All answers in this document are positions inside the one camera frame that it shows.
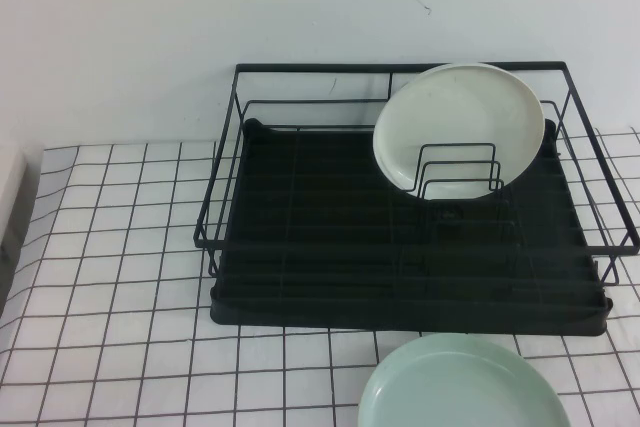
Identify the white round plate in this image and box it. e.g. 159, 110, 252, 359
372, 61, 546, 201

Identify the pale green round plate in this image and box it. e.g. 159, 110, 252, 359
356, 331, 574, 427

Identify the black plastic drip tray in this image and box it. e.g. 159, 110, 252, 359
208, 116, 615, 339

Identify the white black-grid tablecloth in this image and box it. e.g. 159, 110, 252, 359
0, 129, 640, 427

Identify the grey white cabinet edge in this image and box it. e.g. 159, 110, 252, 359
0, 142, 47, 308

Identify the black wire dish rack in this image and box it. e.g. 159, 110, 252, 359
193, 60, 640, 293

